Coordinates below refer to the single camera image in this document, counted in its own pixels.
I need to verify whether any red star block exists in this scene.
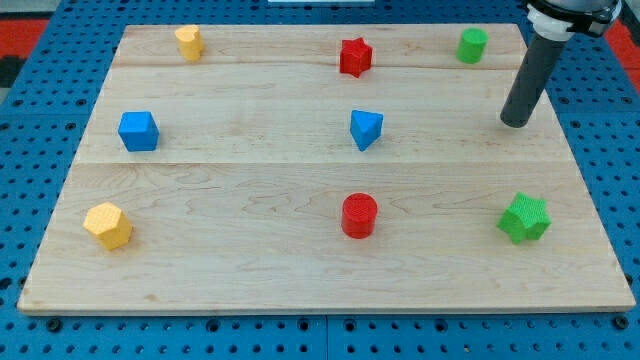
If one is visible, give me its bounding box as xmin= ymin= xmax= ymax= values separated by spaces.
xmin=339 ymin=37 xmax=373 ymax=78

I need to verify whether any green star block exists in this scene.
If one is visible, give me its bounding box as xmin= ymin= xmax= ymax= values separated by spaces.
xmin=497 ymin=192 xmax=552 ymax=245

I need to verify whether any green cylinder block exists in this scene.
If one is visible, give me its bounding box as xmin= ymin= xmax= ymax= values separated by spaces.
xmin=456 ymin=27 xmax=489 ymax=64

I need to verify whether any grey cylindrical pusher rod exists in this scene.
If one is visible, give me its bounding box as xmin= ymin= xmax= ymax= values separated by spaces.
xmin=500 ymin=34 xmax=566 ymax=128

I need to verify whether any wooden board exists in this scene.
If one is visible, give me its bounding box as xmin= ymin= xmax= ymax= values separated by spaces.
xmin=18 ymin=24 xmax=636 ymax=316

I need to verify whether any yellow heart block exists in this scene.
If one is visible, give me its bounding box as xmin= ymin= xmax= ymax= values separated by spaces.
xmin=174 ymin=24 xmax=204 ymax=62

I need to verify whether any blue triangle block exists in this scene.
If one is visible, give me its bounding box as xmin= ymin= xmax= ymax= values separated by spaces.
xmin=350 ymin=110 xmax=384 ymax=152

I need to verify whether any blue cube block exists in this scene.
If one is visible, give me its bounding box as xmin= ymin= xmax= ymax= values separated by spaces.
xmin=118 ymin=111 xmax=159 ymax=152

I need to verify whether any red cylinder block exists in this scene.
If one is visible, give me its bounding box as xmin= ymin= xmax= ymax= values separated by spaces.
xmin=341 ymin=193 xmax=378 ymax=239

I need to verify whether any yellow hexagon block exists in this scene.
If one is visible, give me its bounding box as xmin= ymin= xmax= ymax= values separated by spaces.
xmin=83 ymin=202 xmax=133 ymax=250

